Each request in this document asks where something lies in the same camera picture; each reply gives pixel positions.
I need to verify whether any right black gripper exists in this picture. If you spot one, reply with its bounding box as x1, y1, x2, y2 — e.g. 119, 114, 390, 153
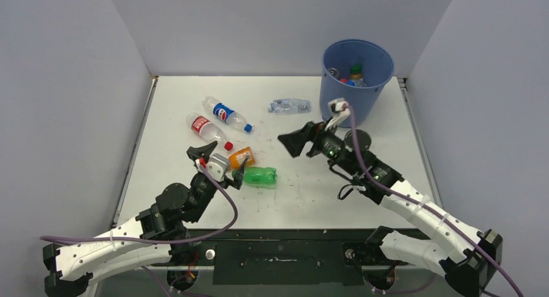
278, 116, 358, 175

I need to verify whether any orange juice bottle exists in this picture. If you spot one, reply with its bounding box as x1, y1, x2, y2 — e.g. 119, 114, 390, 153
229, 147, 256, 170

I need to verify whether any green plastic bottle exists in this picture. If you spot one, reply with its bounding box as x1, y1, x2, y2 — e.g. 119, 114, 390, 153
243, 166, 277, 187

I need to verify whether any blue plastic bin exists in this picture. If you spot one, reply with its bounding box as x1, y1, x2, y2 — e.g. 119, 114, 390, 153
319, 39, 394, 124

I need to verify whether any Starbucks latte bottle green cap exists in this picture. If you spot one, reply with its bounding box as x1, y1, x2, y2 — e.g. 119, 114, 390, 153
349, 63, 364, 87

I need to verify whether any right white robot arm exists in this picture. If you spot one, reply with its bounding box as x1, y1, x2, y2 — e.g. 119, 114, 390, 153
277, 122, 502, 296

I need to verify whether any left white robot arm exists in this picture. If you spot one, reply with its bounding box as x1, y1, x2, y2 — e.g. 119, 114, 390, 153
41, 142, 247, 296

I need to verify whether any crushed clear water bottle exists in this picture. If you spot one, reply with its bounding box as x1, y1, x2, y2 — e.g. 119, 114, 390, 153
267, 98, 312, 115

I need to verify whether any clear bottle red label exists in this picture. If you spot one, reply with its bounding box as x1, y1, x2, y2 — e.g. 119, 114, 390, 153
186, 113, 234, 151

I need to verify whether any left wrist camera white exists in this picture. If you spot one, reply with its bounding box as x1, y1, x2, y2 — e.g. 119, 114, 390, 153
194, 153, 230, 182

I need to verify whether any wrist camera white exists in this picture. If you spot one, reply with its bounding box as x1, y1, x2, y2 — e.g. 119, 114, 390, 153
325, 98, 351, 131
194, 153, 230, 182

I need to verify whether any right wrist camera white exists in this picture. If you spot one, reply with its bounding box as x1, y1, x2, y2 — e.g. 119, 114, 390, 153
325, 98, 351, 131

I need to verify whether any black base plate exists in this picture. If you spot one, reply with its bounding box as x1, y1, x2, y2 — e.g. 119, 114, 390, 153
158, 228, 405, 291

